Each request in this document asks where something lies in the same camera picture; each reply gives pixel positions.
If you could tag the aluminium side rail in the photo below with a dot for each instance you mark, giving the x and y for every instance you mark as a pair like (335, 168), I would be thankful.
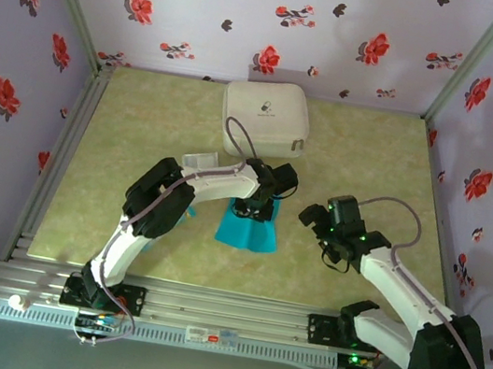
(57, 162)
(445, 227)

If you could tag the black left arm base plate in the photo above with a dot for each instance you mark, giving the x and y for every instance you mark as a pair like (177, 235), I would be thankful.
(133, 298)

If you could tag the blue printed plastic packet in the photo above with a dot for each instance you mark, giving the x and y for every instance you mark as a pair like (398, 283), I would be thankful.
(191, 213)

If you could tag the clear plastic packet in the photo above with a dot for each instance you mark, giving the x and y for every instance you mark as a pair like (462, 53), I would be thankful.
(199, 158)

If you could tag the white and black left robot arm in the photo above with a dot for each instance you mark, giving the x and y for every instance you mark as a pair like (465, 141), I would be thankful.
(222, 185)

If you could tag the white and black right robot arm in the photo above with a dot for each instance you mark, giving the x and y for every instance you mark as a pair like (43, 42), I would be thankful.
(400, 286)

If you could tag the white zip pouch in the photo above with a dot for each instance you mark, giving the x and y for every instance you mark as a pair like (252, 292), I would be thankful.
(265, 102)

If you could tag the teal cloth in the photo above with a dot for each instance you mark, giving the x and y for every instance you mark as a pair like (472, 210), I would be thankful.
(242, 236)

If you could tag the long aluminium base rail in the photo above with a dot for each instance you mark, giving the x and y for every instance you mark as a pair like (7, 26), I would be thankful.
(225, 309)

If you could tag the small control board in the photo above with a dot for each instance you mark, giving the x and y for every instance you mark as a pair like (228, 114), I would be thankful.
(356, 361)
(98, 323)

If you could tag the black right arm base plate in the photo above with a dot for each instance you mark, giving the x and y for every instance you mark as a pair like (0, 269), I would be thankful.
(319, 329)

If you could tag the white label sticker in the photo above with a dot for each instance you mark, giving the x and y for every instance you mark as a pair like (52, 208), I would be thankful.
(202, 334)

